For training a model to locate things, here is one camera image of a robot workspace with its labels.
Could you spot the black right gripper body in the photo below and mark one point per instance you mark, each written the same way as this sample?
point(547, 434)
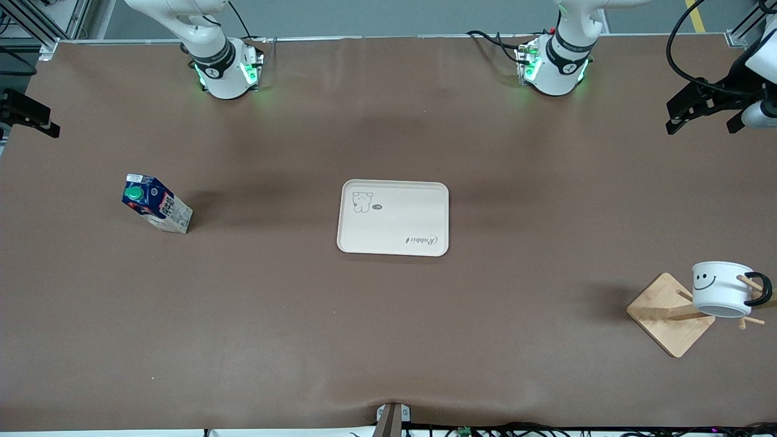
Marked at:
point(13, 104)

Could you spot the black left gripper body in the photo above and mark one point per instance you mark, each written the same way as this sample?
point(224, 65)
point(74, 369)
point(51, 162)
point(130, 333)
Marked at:
point(723, 90)

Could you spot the blue milk carton green cap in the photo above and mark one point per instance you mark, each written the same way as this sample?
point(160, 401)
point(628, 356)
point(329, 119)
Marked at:
point(161, 206)

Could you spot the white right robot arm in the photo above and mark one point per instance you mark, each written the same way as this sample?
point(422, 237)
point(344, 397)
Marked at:
point(221, 79)

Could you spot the cream rectangular tray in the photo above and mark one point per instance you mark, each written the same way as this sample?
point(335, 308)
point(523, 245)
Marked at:
point(394, 224)

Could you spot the wooden mug tree stand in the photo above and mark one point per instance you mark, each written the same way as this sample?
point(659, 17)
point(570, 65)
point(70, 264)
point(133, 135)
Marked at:
point(668, 328)

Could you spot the metal table edge bracket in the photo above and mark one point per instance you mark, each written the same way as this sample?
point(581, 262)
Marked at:
point(393, 419)

